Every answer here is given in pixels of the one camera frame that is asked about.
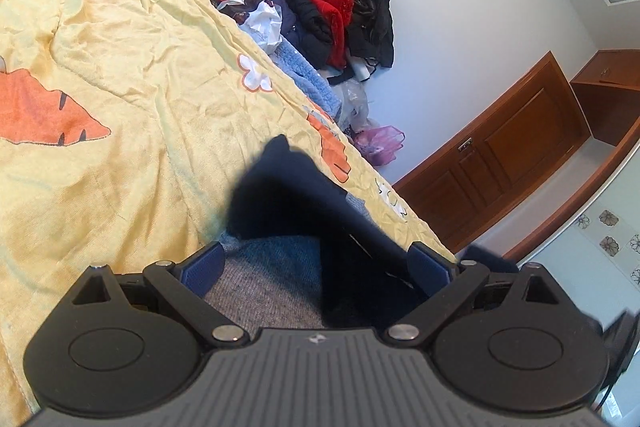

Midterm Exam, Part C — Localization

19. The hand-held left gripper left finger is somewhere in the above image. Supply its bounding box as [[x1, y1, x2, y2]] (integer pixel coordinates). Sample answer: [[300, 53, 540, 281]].
[[74, 242, 251, 350]]

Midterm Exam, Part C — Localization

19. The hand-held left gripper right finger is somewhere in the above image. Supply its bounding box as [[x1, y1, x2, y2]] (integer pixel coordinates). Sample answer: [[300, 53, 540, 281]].
[[385, 242, 562, 351]]

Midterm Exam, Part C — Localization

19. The purple plastic bag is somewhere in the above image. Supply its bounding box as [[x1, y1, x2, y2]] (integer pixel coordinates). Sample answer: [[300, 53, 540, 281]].
[[352, 125, 406, 167]]

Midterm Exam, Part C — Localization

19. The wooden door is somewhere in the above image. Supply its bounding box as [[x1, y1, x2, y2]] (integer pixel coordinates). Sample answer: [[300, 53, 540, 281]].
[[392, 51, 592, 254]]

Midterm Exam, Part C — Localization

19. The yellow flower print blanket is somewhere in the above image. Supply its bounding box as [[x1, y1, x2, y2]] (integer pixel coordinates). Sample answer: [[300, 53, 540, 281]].
[[0, 0, 459, 427]]

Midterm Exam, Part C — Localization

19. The clear plastic bag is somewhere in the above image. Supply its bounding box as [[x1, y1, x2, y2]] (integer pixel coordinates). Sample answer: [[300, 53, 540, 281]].
[[334, 81, 372, 134]]

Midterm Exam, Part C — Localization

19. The light blue knit cloth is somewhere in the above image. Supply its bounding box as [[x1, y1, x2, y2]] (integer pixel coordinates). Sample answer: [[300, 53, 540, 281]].
[[270, 41, 343, 120]]

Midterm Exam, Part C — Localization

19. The black sheer garment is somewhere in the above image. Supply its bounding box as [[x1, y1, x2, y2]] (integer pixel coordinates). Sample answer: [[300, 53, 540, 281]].
[[330, 0, 396, 68]]

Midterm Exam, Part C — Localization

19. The dark navy garment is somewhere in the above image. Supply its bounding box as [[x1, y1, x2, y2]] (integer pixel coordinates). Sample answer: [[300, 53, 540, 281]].
[[279, 0, 335, 68]]

